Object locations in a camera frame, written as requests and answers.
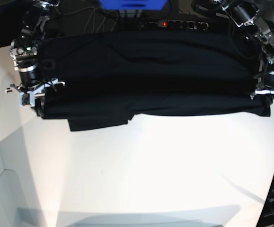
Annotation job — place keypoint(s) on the black power strip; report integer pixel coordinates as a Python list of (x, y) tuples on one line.
[(181, 24)]

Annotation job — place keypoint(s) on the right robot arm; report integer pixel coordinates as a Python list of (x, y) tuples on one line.
[(24, 53)]

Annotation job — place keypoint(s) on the blue plastic box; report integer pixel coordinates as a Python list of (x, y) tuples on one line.
[(132, 4)]

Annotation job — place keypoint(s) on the black T-shirt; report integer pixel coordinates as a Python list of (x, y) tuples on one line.
[(112, 77)]

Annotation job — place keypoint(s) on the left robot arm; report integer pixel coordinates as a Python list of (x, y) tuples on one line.
[(248, 16)]

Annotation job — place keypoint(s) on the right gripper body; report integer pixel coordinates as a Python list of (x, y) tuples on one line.
[(32, 84)]

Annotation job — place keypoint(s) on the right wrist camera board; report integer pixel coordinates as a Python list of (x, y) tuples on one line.
[(26, 100)]

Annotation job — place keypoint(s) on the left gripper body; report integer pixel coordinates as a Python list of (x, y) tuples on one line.
[(265, 85)]

